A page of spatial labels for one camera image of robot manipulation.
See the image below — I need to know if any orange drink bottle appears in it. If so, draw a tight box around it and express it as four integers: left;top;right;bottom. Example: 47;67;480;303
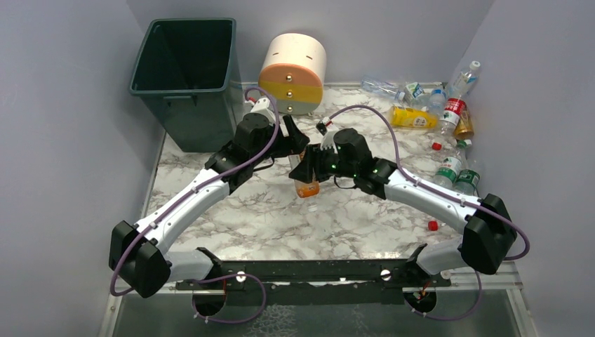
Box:
288;154;320;199

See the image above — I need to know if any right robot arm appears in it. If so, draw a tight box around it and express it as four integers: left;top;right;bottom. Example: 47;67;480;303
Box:
289;128;517;278

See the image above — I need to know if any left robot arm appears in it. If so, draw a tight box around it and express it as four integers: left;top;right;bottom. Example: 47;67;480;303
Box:
108;113;309;298

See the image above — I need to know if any dark green plastic bin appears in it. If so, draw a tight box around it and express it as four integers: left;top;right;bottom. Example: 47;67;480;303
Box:
128;18;243;152

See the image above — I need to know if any yellow drink bottle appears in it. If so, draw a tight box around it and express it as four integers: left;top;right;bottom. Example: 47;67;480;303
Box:
388;105;438;129

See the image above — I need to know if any round pastel drawer cabinet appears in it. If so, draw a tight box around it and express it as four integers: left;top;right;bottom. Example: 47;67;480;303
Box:
258;33;327;115

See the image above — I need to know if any clear bottle at back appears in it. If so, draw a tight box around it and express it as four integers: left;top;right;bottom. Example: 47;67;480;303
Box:
361;77;406;102

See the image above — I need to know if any green label water bottle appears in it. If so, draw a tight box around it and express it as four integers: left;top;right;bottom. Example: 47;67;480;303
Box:
432;140;472;190

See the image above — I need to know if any blue cap clear bottle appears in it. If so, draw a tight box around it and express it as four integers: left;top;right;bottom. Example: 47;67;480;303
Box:
426;86;447;116

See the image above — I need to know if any loose red bottle cap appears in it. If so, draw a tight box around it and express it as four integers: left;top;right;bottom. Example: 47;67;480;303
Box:
427;220;440;232

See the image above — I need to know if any red label clear bottle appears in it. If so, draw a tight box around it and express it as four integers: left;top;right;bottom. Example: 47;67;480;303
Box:
432;97;467;147

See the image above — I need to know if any amber tea bottle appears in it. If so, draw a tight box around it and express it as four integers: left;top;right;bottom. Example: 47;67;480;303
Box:
453;109;474;140

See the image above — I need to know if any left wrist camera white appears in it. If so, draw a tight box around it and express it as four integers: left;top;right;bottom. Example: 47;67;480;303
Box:
250;97;276;124

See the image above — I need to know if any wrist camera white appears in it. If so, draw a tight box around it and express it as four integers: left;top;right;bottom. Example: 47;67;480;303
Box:
316;117;339;150
250;97;276;124

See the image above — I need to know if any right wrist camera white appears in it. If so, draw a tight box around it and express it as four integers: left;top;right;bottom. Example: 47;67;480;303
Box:
316;117;339;150

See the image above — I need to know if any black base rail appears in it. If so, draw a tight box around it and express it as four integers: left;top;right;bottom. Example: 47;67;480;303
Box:
175;258;451;306

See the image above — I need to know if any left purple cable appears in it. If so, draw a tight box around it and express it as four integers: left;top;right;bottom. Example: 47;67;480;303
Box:
109;86;281;324

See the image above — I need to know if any aluminium frame rail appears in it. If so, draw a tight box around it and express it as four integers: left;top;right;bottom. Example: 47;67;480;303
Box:
109;260;523;296

